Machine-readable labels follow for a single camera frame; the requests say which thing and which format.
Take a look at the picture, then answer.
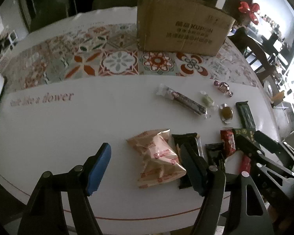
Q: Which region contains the pink fortune biscuits bag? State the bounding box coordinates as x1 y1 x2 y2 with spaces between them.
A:
127 129 186 189

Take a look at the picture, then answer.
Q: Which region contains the small red packet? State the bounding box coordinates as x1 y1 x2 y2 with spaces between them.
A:
239 155 251 173

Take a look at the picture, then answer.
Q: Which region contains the dark green gold packet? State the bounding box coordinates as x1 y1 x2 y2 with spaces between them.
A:
232 128 264 154

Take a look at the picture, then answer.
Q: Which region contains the dark green snack bar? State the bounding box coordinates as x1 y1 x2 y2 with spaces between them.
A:
235 101 256 129

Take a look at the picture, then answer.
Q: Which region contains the red snack packet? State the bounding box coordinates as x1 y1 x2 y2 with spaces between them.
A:
220 129 236 158

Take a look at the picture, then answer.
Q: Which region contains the small black snack packet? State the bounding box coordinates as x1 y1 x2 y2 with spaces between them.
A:
205 143 226 172

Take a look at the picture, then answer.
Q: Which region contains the brown jelly cup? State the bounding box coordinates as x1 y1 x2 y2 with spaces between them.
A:
219 103 233 124

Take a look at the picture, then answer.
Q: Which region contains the green wrapped candy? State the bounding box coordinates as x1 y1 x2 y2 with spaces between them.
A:
200 91 214 108

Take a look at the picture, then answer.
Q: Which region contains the patterned white tablecloth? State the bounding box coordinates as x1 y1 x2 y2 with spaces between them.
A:
0 6 281 234

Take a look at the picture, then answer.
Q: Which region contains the dark wooden chair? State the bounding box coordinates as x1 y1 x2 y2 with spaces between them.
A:
228 27 276 81

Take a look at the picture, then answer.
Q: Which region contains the long dark snack bar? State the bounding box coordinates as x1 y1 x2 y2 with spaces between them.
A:
156 84 208 117

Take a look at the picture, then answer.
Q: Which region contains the red ribbon bow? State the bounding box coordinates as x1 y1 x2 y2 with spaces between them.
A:
238 1 260 25

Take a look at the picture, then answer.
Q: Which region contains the brown cardboard box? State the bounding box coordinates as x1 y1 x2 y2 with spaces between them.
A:
137 0 235 56

